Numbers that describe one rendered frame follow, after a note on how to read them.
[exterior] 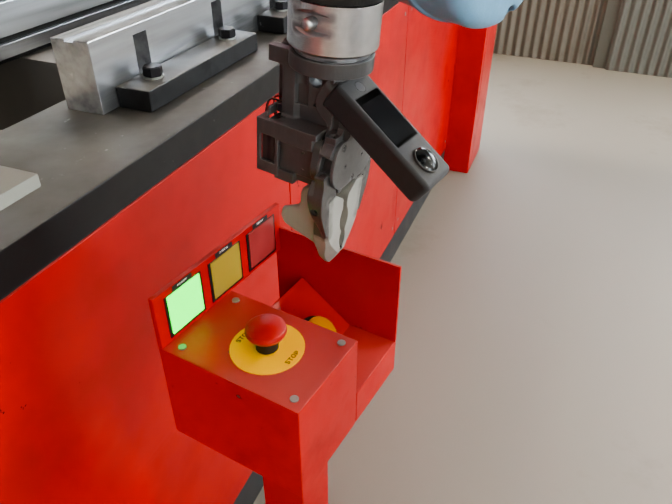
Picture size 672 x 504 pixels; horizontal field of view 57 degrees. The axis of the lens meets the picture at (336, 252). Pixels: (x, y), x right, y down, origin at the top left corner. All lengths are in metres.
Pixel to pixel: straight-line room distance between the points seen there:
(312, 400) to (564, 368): 1.28
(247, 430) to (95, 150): 0.38
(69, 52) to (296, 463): 0.58
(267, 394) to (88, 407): 0.30
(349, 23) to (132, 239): 0.40
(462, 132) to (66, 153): 1.97
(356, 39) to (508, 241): 1.78
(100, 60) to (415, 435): 1.08
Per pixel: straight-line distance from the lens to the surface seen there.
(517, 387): 1.70
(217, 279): 0.64
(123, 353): 0.82
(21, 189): 0.46
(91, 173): 0.74
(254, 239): 0.68
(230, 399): 0.60
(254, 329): 0.58
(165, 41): 0.99
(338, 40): 0.49
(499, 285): 2.01
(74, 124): 0.88
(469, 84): 2.50
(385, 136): 0.51
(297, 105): 0.55
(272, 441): 0.60
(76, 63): 0.89
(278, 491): 0.82
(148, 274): 0.82
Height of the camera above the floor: 1.19
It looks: 35 degrees down
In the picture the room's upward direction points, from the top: straight up
